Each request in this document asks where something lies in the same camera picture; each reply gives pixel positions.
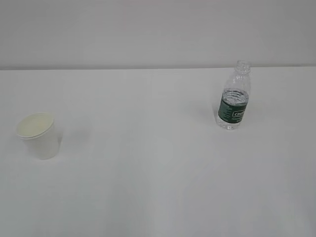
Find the white paper cup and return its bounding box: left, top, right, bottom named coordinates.
left=16, top=112, right=59, bottom=160

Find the clear water bottle green label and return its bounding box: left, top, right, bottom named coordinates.
left=216, top=60, right=251, bottom=130

